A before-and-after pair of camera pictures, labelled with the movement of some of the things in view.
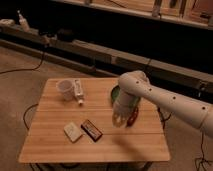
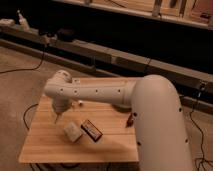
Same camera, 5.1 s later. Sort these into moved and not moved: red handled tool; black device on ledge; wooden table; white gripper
Moved: white gripper
Not moved: red handled tool; black device on ledge; wooden table
